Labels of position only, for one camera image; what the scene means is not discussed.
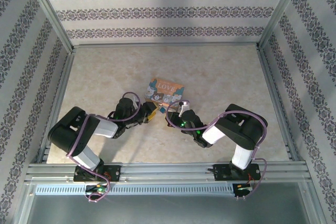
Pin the aluminium table side rail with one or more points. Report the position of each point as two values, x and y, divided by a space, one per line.
274 98
59 98

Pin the aluminium frame post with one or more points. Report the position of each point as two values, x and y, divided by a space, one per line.
281 11
50 11

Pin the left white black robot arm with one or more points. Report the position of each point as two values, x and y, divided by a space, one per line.
68 129

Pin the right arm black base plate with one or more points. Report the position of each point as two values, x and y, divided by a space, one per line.
223 171

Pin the small blue padlock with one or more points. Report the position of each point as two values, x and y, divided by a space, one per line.
160 106

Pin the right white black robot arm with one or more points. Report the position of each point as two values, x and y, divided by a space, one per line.
244 132

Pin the aluminium table back rail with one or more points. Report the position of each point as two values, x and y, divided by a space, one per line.
165 45

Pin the grey metal sheet panel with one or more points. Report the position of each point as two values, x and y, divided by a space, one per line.
168 211

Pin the aluminium mounting rail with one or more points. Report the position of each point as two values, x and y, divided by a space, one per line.
168 171

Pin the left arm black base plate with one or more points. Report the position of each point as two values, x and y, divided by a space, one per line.
113 172

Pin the orange LOVE bear tin box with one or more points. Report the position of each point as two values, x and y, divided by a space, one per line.
165 90

